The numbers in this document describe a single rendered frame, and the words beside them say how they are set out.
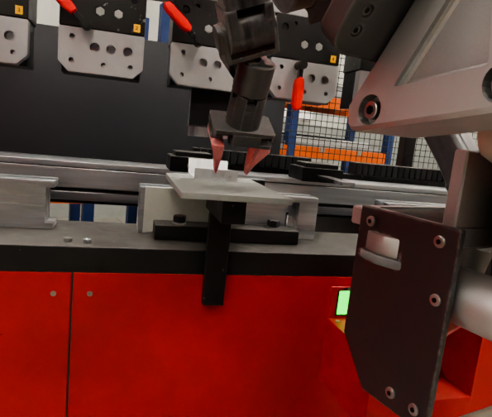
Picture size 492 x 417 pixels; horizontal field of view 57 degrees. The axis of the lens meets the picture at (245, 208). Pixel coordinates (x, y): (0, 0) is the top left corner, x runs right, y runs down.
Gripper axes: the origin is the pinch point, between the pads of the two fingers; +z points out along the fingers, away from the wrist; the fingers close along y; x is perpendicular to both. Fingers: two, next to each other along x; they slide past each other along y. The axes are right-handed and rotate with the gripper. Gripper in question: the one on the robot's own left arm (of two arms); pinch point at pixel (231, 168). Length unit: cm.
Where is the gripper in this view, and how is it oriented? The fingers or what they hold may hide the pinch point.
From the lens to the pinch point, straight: 80.0
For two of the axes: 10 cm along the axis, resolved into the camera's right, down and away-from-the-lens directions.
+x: 1.7, 6.4, -7.5
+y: -9.6, -0.6, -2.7
